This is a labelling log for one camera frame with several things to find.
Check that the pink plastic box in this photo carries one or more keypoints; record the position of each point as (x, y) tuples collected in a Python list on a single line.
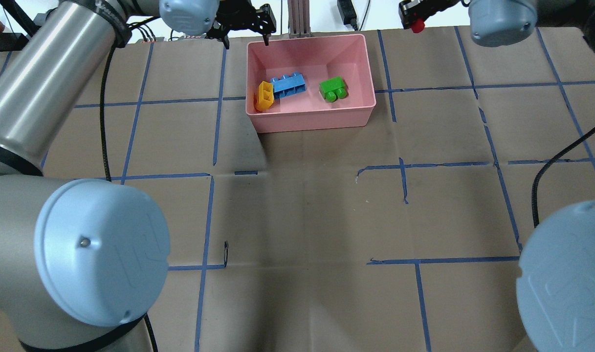
[(317, 59)]

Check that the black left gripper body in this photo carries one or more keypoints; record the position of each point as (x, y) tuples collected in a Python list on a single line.
[(242, 21)]

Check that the yellow toy block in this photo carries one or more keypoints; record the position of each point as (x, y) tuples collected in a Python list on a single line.
[(264, 97)]

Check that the aluminium frame post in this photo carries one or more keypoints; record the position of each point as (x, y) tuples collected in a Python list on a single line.
[(299, 19)]

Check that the black power adapter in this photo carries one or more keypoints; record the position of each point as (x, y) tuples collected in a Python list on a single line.
[(347, 12)]

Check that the blue toy block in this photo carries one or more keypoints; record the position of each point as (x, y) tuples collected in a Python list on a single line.
[(288, 85)]

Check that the green toy block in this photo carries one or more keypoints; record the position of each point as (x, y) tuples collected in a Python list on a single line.
[(333, 89)]

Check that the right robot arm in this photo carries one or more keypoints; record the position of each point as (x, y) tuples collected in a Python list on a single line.
[(497, 166)]

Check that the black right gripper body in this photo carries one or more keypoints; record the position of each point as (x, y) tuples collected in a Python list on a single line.
[(408, 10)]

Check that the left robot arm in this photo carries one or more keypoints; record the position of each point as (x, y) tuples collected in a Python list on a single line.
[(82, 259)]

